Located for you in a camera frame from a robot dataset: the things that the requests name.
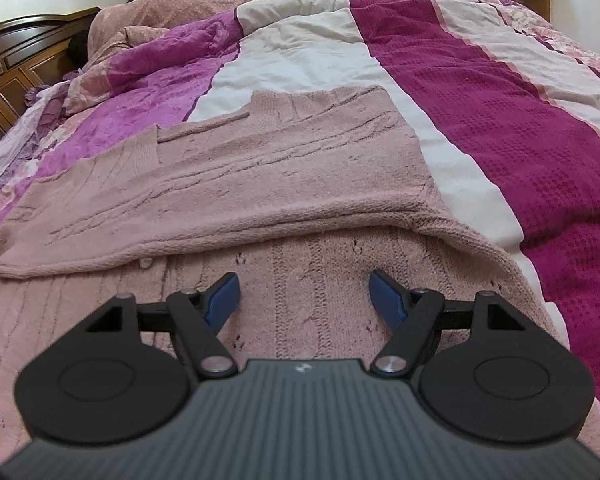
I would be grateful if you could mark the dark wooden headboard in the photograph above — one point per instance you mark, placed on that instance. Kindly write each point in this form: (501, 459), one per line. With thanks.
(35, 50)

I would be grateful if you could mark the pink knitted sweater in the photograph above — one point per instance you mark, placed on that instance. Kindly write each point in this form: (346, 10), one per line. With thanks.
(302, 195)

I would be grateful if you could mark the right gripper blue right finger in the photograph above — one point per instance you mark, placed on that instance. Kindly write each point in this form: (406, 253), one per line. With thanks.
(412, 316)

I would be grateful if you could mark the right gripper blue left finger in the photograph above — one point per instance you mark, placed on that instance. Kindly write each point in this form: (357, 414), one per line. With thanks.
(198, 318)

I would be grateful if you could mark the lilac floral pillow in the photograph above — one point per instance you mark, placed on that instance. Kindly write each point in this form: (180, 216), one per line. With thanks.
(13, 141)

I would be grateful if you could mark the magenta white patchwork quilt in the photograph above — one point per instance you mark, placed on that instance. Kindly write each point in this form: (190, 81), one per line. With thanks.
(506, 114)

